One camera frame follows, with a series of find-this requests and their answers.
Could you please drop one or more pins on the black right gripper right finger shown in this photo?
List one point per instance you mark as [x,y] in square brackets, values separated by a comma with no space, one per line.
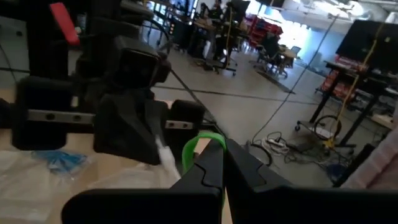
[280,205]

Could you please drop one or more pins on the black computer monitor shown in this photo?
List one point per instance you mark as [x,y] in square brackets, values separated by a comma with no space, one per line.
[367,43]

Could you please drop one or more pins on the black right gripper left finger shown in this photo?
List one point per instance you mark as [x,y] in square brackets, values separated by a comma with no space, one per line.
[186,205]

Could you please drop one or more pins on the shelf with red boxes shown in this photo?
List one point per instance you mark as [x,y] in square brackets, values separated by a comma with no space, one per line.
[339,87]

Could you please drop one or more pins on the pink chevron curtain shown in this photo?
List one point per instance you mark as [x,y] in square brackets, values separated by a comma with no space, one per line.
[379,168]

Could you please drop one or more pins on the wooden workbench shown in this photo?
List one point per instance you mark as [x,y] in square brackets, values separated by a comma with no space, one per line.
[203,28]

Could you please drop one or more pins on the green rubber band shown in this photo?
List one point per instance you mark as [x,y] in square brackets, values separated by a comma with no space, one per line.
[186,155]

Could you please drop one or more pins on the person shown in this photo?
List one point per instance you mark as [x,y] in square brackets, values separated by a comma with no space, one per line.
[217,11]
[205,11]

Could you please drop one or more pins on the dark cluttered desk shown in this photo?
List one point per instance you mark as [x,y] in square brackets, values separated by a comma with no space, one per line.
[363,115]

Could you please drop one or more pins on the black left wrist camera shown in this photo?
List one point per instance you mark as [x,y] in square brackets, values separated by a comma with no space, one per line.
[136,62]

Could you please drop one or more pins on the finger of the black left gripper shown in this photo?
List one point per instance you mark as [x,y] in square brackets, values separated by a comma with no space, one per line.
[124,130]
[161,118]

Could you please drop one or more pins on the white power strip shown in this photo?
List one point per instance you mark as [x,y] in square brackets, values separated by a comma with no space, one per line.
[275,142]

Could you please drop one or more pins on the black aluminium table frame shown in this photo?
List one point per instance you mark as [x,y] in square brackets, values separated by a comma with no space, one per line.
[192,96]

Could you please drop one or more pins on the red bin rack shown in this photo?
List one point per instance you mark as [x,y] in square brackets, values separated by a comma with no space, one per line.
[264,28]

